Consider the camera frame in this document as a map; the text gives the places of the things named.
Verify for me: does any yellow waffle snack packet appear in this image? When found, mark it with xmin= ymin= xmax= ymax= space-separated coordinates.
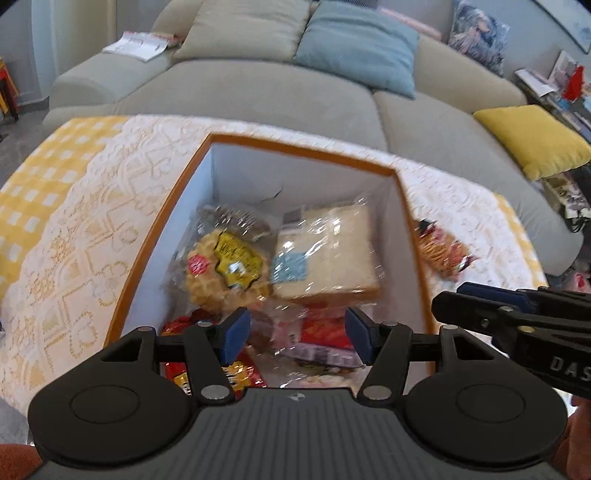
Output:
xmin=167 ymin=208 xmax=276 ymax=314

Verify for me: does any sliced bread bag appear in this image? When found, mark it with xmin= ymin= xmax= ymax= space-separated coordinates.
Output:
xmin=270 ymin=196 xmax=382 ymax=306

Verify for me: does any clear green snack packet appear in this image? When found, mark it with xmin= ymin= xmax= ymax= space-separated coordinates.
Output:
xmin=198 ymin=204 xmax=280 ymax=242

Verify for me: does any chocolate muffin packet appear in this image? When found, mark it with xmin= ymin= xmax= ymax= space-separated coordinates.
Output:
xmin=246 ymin=309 xmax=274 ymax=354

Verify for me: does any black orange snack packet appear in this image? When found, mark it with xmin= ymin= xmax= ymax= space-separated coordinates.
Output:
xmin=273 ymin=307 xmax=363 ymax=369

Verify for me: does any red noodle snack packet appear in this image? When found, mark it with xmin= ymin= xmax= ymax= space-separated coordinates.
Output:
xmin=415 ymin=219 xmax=477 ymax=281

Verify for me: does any orange cardboard box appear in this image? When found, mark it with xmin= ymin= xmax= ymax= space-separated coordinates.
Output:
xmin=103 ymin=132 xmax=440 ymax=388

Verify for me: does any white lace tablecloth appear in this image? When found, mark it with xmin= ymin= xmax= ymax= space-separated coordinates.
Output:
xmin=0 ymin=114 xmax=537 ymax=416

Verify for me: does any yellow cushion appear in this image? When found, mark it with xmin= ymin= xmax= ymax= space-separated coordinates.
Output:
xmin=473 ymin=105 xmax=590 ymax=181

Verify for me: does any beige fabric sofa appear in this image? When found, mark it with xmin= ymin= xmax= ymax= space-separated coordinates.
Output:
xmin=42 ymin=0 xmax=584 ymax=278

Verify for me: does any cluttered side shelf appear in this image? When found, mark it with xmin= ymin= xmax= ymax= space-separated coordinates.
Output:
xmin=515 ymin=51 xmax=590 ymax=233

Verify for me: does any yellow checked tablecloth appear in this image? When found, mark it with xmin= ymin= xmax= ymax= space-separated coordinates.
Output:
xmin=0 ymin=115 xmax=548 ymax=296

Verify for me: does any blue patterned cushion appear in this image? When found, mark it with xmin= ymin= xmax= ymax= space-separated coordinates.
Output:
xmin=448 ymin=1 xmax=510 ymax=77

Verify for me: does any pink cushion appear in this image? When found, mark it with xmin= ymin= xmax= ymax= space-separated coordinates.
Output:
xmin=378 ymin=6 xmax=443 ymax=42

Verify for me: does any white booklet on armrest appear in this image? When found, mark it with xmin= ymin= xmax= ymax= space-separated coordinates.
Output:
xmin=101 ymin=31 xmax=180 ymax=62

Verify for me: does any red stool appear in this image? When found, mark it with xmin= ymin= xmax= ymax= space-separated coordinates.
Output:
xmin=0 ymin=58 xmax=20 ymax=121

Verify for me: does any beige cushion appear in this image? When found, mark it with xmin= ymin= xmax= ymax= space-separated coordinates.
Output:
xmin=174 ymin=0 xmax=311 ymax=62

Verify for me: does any framed wall picture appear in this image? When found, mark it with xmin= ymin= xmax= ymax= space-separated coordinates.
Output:
xmin=535 ymin=0 xmax=591 ymax=54

